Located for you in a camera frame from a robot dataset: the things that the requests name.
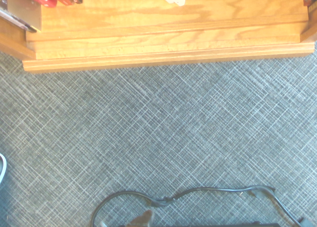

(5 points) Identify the tan hardcover book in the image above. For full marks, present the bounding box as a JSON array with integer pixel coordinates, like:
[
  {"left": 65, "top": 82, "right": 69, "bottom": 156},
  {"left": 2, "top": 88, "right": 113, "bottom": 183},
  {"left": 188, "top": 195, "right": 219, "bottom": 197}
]
[{"left": 0, "top": 0, "right": 42, "bottom": 34}]

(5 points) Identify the white rounded object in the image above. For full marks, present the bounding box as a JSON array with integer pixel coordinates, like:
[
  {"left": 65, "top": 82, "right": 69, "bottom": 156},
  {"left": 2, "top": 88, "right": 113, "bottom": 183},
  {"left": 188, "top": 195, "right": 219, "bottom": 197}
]
[{"left": 0, "top": 152, "right": 7, "bottom": 186}]

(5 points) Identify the wooden bookcase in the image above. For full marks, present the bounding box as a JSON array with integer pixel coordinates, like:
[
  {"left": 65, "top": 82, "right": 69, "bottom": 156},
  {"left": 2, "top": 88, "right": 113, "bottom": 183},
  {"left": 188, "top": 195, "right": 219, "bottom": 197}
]
[{"left": 0, "top": 0, "right": 317, "bottom": 73}]

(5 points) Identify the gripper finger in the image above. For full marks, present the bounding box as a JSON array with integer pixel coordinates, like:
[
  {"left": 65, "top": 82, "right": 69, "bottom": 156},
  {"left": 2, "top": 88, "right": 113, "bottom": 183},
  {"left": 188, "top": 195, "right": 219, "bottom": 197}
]
[{"left": 128, "top": 209, "right": 154, "bottom": 227}]

